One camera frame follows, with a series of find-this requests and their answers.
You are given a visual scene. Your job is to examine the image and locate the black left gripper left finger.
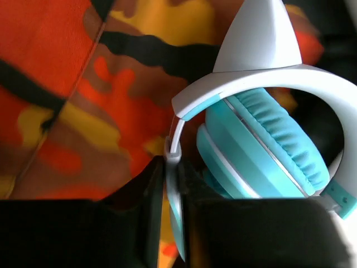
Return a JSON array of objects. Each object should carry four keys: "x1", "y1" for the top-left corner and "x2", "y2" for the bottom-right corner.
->
[{"x1": 1, "y1": 156, "x2": 163, "y2": 267}]

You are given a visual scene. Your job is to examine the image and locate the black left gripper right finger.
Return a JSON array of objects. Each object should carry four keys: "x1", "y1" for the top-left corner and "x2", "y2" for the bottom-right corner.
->
[{"x1": 178, "y1": 162, "x2": 351, "y2": 267}]

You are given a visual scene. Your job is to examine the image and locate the teal white cat-ear headphones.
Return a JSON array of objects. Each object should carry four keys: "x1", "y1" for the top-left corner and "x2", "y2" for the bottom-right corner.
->
[{"x1": 165, "y1": 1, "x2": 356, "y2": 258}]

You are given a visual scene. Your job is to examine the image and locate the orange camouflage cloth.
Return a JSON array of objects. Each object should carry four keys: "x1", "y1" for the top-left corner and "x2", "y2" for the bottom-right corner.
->
[{"x1": 0, "y1": 0, "x2": 326, "y2": 268}]

